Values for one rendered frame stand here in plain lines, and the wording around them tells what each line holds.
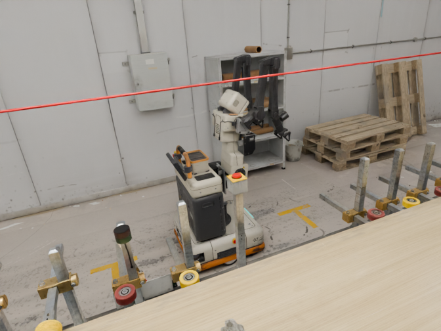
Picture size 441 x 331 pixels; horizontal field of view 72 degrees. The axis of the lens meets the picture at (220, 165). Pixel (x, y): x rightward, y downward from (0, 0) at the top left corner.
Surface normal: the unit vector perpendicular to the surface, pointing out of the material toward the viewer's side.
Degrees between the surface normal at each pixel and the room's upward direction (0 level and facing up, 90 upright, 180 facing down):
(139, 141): 90
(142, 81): 90
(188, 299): 0
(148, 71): 90
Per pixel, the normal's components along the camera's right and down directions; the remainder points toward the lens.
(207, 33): 0.37, 0.35
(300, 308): -0.07, -0.91
